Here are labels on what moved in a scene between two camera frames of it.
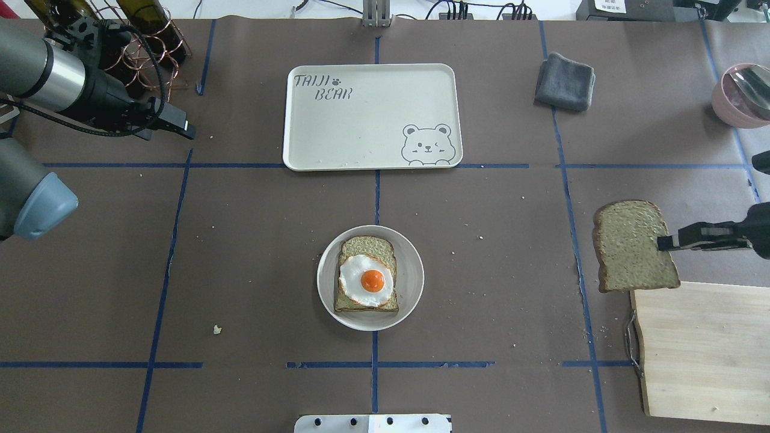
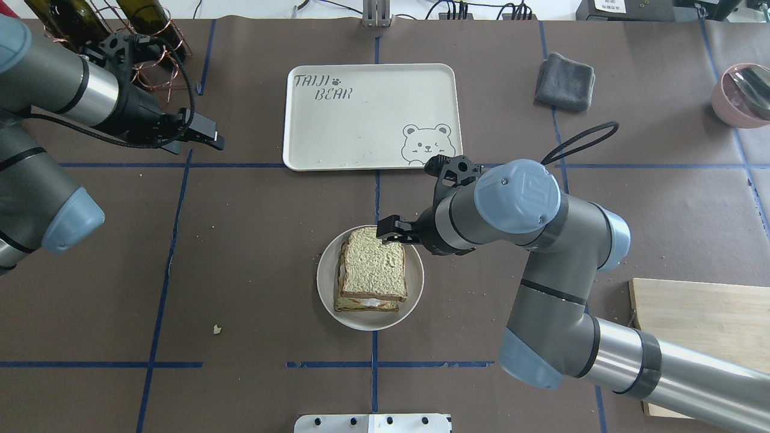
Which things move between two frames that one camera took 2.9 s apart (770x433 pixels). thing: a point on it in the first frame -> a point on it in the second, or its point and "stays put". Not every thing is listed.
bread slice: (625, 237) -> (372, 269)
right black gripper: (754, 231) -> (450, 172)
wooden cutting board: (707, 352) stays put
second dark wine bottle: (55, 14) stays put
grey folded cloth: (563, 83) stays put
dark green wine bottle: (149, 18) stays put
